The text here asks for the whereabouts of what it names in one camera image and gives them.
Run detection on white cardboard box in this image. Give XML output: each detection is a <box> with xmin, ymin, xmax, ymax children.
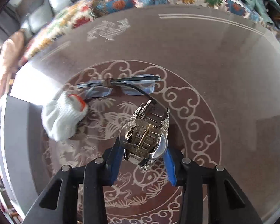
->
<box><xmin>0</xmin><ymin>69</ymin><xmax>69</xmax><ymax>215</ymax></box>

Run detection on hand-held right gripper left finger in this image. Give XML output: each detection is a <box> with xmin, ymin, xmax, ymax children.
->
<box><xmin>23</xmin><ymin>147</ymin><xmax>125</xmax><ymax>224</ymax></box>

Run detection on rhinestone hair claw clip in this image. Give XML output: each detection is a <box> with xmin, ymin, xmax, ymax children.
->
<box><xmin>119</xmin><ymin>100</ymin><xmax>171</xmax><ymax>174</ymax></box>

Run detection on rimless eyeglasses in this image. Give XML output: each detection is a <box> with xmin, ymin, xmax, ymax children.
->
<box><xmin>76</xmin><ymin>75</ymin><xmax>160</xmax><ymax>105</ymax></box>

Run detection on dark brown bag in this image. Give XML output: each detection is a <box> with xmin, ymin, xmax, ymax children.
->
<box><xmin>266</xmin><ymin>2</ymin><xmax>280</xmax><ymax>29</ymax></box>

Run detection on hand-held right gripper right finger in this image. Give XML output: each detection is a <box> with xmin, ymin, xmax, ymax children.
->
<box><xmin>163</xmin><ymin>148</ymin><xmax>264</xmax><ymax>224</ymax></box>

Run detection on white knit glove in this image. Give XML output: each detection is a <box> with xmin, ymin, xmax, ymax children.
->
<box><xmin>41</xmin><ymin>91</ymin><xmax>88</xmax><ymax>142</ymax></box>

